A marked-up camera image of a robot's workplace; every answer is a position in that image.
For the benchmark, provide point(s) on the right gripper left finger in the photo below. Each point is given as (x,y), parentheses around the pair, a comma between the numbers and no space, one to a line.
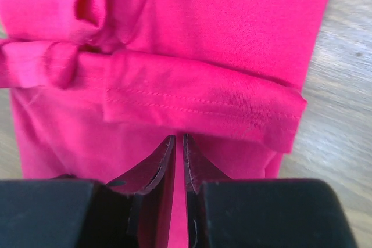
(148,188)

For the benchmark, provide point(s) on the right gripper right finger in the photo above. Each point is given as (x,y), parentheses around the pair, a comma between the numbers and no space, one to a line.
(197,170)

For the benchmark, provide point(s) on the pink t-shirt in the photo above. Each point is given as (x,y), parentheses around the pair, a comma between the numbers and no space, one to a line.
(96,85)

